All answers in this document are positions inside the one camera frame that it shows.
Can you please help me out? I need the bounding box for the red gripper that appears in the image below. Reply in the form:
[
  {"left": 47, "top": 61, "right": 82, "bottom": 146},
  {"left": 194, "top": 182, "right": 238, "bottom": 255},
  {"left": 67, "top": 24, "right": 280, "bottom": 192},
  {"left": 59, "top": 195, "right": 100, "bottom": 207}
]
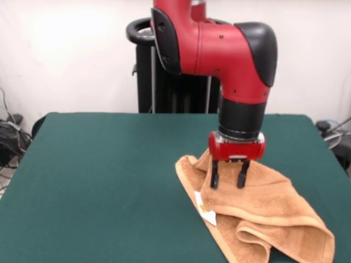
[{"left": 208, "top": 131, "right": 267, "bottom": 190}]

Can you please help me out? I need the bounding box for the orange terry towel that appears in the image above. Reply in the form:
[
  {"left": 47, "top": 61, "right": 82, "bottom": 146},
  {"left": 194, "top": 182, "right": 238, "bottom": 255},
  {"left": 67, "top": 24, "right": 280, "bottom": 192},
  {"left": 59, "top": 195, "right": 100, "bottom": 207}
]
[{"left": 174, "top": 149, "right": 336, "bottom": 263}]

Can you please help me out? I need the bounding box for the dark green table cloth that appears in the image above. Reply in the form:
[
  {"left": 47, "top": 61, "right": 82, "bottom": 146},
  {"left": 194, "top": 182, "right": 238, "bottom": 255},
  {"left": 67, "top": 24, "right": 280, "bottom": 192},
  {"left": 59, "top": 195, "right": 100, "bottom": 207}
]
[{"left": 0, "top": 112, "right": 351, "bottom": 263}]

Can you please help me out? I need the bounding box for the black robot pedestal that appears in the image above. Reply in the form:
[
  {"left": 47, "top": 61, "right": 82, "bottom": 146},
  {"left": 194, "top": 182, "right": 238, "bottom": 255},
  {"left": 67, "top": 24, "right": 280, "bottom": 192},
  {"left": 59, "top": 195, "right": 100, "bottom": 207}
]
[{"left": 126, "top": 16, "right": 228, "bottom": 115}]

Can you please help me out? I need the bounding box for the grey round pedestal foot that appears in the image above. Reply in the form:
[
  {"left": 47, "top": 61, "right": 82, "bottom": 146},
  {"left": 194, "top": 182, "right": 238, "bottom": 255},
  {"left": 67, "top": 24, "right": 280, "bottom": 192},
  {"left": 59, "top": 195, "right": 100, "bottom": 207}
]
[{"left": 323, "top": 130, "right": 343, "bottom": 150}]

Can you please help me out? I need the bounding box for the black cable bundle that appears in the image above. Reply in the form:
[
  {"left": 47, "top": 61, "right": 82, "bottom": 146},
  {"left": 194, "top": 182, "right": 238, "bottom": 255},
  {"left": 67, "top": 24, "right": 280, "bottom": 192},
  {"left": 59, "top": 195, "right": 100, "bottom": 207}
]
[{"left": 0, "top": 87, "right": 32, "bottom": 169}]

